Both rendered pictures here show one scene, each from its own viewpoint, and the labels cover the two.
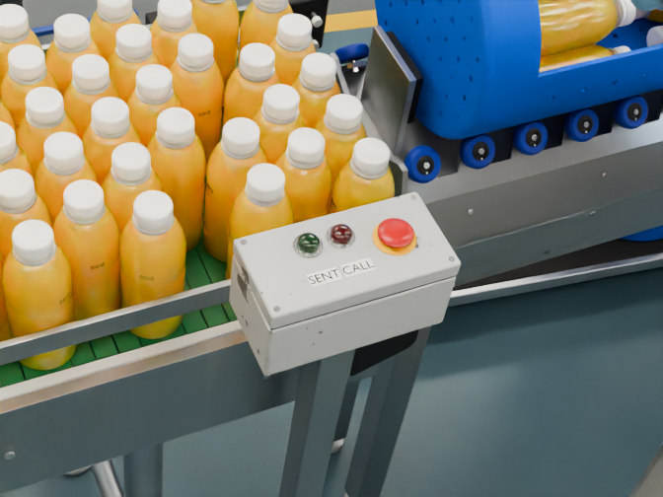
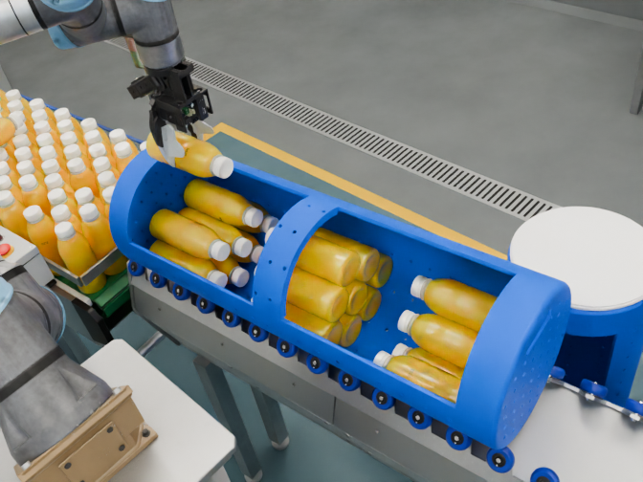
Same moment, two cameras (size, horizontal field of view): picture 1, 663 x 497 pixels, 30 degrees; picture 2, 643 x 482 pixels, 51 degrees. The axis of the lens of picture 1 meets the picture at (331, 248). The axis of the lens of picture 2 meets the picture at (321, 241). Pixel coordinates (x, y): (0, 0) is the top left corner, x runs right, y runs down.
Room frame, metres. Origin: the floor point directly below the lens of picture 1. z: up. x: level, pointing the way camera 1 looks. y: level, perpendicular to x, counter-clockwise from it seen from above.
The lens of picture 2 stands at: (1.16, -1.32, 2.01)
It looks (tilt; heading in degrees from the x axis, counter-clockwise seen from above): 43 degrees down; 76
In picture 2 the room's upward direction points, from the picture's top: 11 degrees counter-clockwise
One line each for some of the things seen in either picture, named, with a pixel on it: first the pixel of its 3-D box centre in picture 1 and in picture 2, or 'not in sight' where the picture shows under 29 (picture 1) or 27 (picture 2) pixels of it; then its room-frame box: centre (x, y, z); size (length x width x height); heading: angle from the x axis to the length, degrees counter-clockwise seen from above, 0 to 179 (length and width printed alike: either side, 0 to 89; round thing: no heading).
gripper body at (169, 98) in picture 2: not in sight; (175, 91); (1.23, -0.22, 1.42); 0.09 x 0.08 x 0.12; 122
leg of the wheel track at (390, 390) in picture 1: (384, 413); (232, 423); (1.10, -0.13, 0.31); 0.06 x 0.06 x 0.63; 32
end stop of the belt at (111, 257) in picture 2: not in sight; (146, 229); (1.08, 0.03, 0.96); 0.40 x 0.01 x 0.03; 32
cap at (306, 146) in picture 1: (306, 146); (60, 212); (0.91, 0.05, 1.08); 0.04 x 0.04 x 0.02
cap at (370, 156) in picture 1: (370, 156); (64, 230); (0.92, -0.02, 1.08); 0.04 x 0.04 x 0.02
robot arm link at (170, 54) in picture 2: not in sight; (162, 48); (1.23, -0.21, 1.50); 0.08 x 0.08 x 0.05
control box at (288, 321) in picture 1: (341, 281); (1, 260); (0.76, -0.02, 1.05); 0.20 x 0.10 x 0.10; 122
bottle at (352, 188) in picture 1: (359, 213); (79, 259); (0.92, -0.02, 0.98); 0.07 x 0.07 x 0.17
